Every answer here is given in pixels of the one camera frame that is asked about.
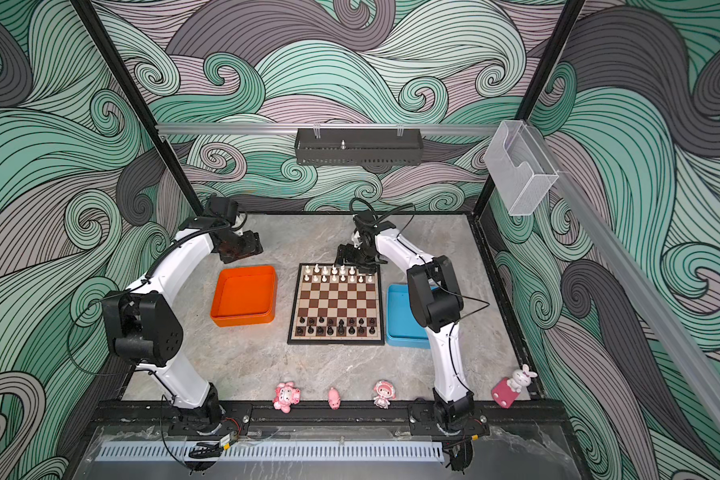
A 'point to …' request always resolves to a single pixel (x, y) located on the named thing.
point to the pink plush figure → (286, 395)
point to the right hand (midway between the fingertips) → (346, 265)
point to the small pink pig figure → (334, 399)
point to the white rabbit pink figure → (507, 391)
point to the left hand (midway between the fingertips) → (254, 247)
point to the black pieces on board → (332, 326)
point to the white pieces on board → (333, 273)
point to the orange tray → (244, 296)
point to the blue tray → (403, 327)
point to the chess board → (336, 305)
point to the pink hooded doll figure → (384, 391)
